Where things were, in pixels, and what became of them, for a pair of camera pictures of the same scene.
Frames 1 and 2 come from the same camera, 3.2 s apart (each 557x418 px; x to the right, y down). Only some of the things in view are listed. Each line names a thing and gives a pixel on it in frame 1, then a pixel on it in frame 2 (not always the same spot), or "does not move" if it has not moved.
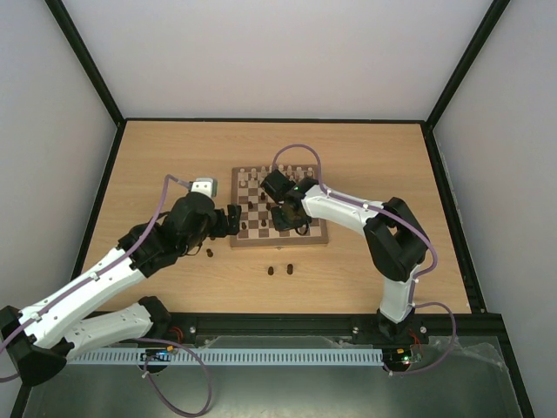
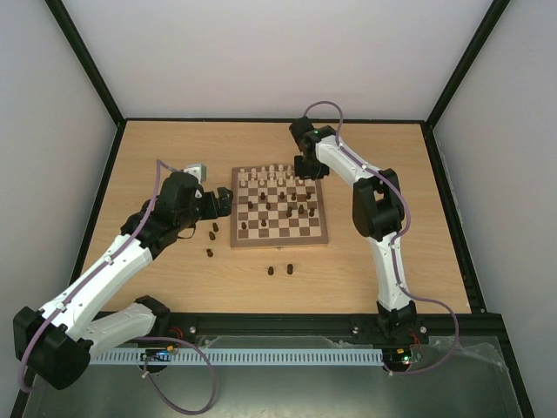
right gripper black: (282, 215) to (312, 168)
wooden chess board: (256, 225) does not move
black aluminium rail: (171, 326) does not move
